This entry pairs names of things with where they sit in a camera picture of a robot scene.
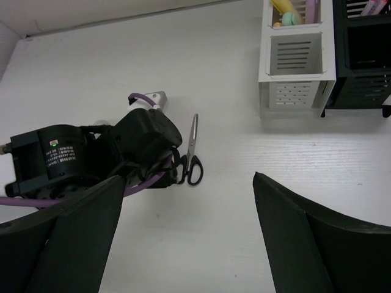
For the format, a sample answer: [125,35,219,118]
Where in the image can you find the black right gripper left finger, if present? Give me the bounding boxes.
[1,176,125,292]

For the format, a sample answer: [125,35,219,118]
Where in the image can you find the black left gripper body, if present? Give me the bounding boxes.
[4,109,183,209]

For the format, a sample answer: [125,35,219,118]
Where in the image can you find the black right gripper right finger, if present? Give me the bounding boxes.
[253,173,390,292]

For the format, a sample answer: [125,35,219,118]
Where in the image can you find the green highlighter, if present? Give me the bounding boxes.
[281,12,296,26]

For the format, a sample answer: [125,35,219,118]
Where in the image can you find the purple pink highlighter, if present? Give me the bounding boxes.
[305,0,319,24]

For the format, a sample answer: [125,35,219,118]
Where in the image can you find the yellow highlighter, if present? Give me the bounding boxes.
[271,0,304,24]

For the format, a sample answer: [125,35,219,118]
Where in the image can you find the orange pen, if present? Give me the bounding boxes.
[360,0,377,16]

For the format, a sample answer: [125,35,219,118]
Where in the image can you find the red pen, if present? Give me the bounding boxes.
[371,0,389,15]

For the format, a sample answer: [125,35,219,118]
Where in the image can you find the white desk organizer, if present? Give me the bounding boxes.
[258,1,336,118]

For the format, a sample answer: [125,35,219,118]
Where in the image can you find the black desk organizer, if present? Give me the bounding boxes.
[325,1,390,118]

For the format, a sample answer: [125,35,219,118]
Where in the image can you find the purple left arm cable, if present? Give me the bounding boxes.
[0,92,175,208]

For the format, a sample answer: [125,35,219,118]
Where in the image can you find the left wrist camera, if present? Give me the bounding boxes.
[127,91,168,112]

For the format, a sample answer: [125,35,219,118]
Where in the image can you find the black handled scissors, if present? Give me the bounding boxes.
[177,114,204,187]

